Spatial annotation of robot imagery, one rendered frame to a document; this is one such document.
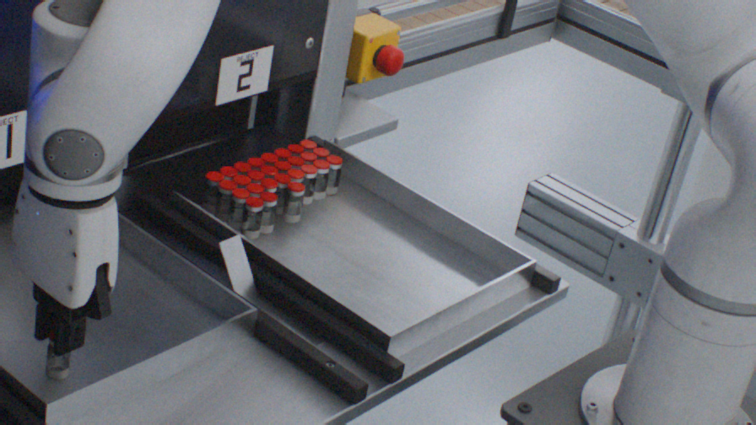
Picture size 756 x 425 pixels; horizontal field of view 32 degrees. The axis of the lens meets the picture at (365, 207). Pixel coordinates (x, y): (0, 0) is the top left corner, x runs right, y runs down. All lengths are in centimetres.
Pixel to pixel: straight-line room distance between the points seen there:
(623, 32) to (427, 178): 143
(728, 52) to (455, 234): 49
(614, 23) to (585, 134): 182
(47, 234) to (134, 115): 20
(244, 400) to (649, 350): 40
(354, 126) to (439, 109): 223
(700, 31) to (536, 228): 143
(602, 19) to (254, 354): 117
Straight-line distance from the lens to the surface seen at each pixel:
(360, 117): 187
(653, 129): 429
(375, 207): 165
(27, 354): 133
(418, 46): 206
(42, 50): 110
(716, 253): 127
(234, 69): 159
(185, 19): 104
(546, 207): 253
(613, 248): 247
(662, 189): 240
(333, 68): 173
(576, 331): 317
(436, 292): 151
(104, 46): 102
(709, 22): 116
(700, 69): 126
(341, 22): 170
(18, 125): 140
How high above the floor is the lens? 169
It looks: 29 degrees down
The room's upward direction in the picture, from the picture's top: 11 degrees clockwise
